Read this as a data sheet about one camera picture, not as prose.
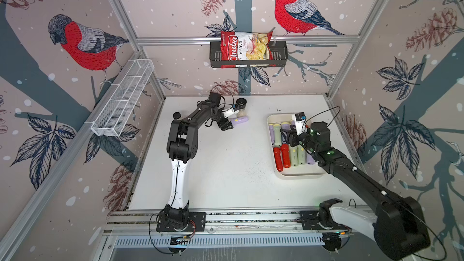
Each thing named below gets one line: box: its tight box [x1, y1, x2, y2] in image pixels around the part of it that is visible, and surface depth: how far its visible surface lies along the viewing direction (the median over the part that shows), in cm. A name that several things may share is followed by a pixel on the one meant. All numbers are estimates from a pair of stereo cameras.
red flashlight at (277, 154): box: [273, 146, 284, 172], surface depth 91 cm
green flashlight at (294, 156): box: [290, 145, 299, 167], surface depth 91 cm
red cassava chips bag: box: [220, 31, 274, 69], surface depth 89 cm
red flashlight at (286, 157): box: [281, 143, 291, 168], surface depth 91 cm
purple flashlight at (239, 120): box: [230, 116, 249, 125], surface depth 106 cm
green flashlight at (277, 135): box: [273, 123, 283, 147], surface depth 94 cm
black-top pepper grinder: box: [236, 97, 248, 110], surface depth 105 cm
